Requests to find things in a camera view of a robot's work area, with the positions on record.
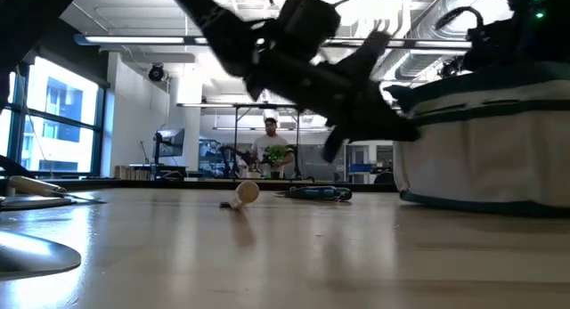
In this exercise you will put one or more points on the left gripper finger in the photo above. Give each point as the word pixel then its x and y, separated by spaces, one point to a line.
pixel 334 146
pixel 373 55

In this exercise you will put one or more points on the black pruner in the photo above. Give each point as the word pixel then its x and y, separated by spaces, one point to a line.
pixel 318 193

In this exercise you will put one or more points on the cream teal-trimmed gardening bag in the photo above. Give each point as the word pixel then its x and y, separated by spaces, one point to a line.
pixel 481 157

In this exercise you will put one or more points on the black background robot arm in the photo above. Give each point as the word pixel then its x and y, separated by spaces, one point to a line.
pixel 236 155

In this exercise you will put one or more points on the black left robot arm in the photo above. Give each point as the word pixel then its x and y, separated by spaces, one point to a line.
pixel 222 28

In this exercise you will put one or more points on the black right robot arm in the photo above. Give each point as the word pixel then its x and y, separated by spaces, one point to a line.
pixel 548 33

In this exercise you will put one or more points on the blue storage bin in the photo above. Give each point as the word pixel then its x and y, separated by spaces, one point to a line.
pixel 360 168

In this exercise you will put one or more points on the black ceiling spotlight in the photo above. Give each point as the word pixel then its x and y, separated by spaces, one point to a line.
pixel 450 67

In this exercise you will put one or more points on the small leafy potted plant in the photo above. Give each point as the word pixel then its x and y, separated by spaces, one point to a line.
pixel 275 155

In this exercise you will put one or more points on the person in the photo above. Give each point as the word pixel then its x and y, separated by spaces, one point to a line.
pixel 269 142

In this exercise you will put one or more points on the monitor on stand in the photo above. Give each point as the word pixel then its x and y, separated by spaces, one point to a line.
pixel 171 142

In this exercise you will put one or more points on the row of wooden boxes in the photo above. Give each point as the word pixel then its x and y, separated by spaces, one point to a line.
pixel 131 172

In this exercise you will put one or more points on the large glass window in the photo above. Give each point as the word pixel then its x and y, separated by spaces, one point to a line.
pixel 62 117

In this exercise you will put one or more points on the black curved strut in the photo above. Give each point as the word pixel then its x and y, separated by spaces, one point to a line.
pixel 18 166

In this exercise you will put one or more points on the tall metal frame table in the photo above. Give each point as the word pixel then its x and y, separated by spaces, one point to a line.
pixel 235 144

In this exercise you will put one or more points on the black round wall device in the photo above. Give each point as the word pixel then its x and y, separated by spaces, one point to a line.
pixel 156 72

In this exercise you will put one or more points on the black aluminium table frame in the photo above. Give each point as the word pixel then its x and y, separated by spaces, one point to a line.
pixel 156 184

